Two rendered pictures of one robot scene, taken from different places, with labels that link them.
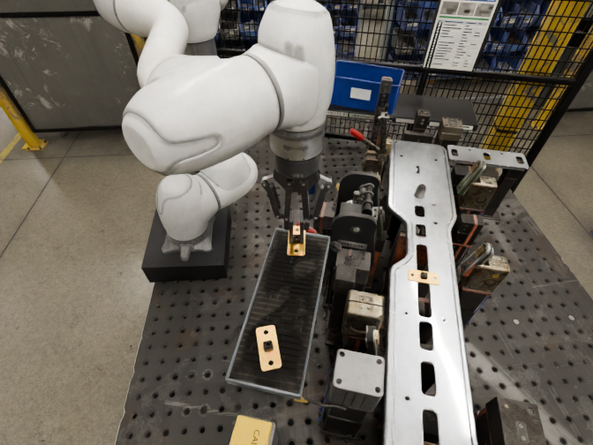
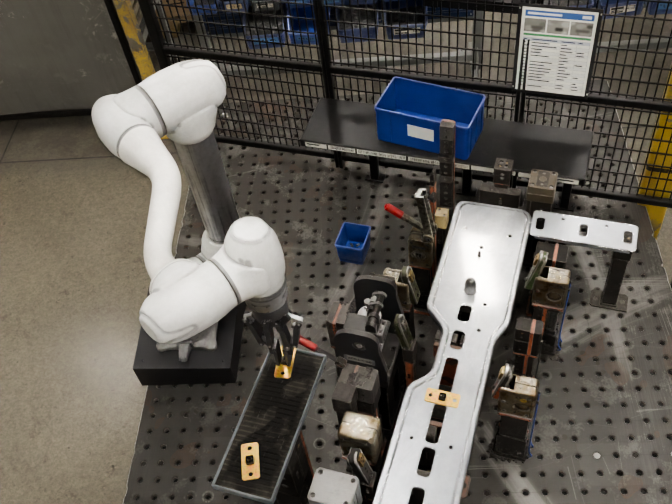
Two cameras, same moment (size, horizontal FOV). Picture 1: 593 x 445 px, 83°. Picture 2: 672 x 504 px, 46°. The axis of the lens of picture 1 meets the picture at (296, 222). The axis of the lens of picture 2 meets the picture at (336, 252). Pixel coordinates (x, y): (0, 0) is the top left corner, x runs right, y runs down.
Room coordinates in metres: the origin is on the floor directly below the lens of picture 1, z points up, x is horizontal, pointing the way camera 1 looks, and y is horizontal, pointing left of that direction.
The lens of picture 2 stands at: (-0.45, -0.36, 2.72)
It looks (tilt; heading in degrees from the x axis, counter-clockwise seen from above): 50 degrees down; 13
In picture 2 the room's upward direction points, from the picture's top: 9 degrees counter-clockwise
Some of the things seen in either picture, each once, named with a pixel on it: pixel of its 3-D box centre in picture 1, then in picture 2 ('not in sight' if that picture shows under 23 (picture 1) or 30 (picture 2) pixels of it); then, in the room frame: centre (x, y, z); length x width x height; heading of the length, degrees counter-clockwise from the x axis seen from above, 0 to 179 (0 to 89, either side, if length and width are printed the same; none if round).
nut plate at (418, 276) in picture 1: (424, 275); (442, 396); (0.52, -0.35, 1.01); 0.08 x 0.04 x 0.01; 78
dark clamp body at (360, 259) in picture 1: (346, 295); (364, 413); (0.53, -0.15, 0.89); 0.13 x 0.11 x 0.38; 78
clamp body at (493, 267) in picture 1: (469, 293); (514, 418); (0.54, -0.54, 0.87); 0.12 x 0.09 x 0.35; 78
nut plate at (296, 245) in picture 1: (296, 238); (285, 360); (0.47, 0.00, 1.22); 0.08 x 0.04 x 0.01; 178
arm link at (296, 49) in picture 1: (289, 68); (249, 258); (0.46, 0.01, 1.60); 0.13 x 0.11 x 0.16; 135
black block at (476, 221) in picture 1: (457, 246); (525, 355); (0.75, -0.58, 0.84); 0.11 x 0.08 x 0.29; 78
